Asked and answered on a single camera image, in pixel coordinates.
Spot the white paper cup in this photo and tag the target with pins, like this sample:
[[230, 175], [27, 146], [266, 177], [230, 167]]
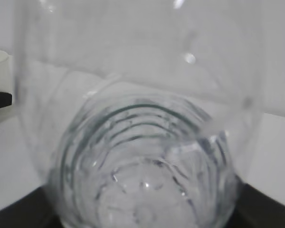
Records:
[[5, 76]]

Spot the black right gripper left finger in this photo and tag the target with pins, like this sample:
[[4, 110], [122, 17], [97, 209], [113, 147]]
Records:
[[34, 210]]

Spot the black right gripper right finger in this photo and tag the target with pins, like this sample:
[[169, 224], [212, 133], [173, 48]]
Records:
[[256, 210]]

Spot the clear plastic water bottle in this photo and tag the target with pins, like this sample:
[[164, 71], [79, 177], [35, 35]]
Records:
[[139, 113]]

